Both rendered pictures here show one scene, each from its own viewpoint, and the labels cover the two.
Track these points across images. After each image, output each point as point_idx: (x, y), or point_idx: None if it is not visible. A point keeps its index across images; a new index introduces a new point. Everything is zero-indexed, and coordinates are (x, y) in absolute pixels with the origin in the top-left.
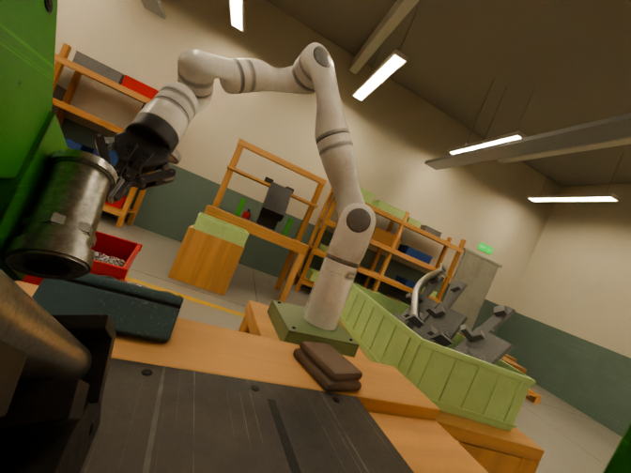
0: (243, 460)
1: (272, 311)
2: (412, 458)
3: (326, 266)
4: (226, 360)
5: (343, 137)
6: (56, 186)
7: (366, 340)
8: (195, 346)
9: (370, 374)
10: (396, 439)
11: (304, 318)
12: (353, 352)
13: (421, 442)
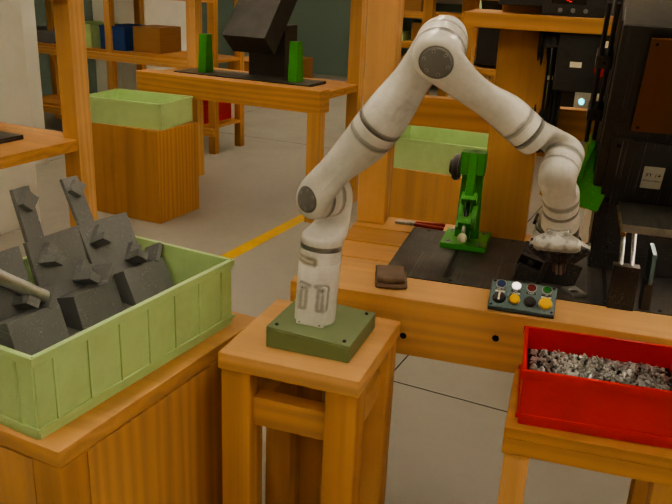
0: (468, 268)
1: (355, 345)
2: (371, 266)
3: (341, 257)
4: (459, 289)
5: None
6: None
7: (163, 349)
8: (475, 295)
9: (343, 278)
10: (369, 270)
11: (334, 320)
12: None
13: (351, 267)
